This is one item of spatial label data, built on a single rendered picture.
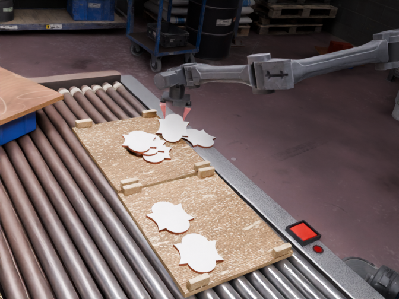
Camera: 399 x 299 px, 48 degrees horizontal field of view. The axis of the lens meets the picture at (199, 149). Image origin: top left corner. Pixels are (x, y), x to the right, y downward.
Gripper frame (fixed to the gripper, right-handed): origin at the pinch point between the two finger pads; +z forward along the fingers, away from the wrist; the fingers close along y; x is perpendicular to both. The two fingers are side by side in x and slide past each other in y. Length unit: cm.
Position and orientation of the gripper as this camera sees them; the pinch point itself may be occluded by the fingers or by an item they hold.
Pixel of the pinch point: (174, 118)
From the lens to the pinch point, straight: 169.7
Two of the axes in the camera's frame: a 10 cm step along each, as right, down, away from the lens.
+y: 9.9, 1.0, 0.8
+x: -0.2, -5.1, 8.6
